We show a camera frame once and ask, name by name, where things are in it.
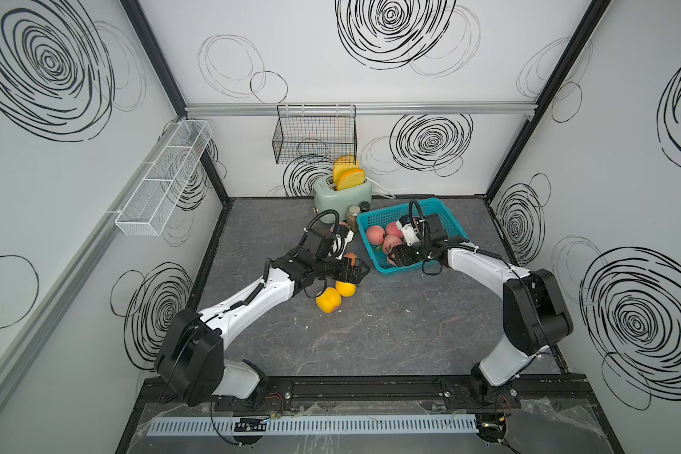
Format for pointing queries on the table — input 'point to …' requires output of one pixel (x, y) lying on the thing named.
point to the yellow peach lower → (329, 300)
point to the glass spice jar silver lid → (352, 217)
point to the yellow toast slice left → (343, 165)
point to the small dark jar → (364, 206)
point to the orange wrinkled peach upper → (352, 256)
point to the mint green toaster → (327, 198)
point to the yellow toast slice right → (351, 178)
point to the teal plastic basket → (375, 253)
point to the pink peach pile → (390, 260)
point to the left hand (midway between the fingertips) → (357, 266)
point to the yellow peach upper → (345, 288)
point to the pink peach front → (391, 241)
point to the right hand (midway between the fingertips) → (400, 251)
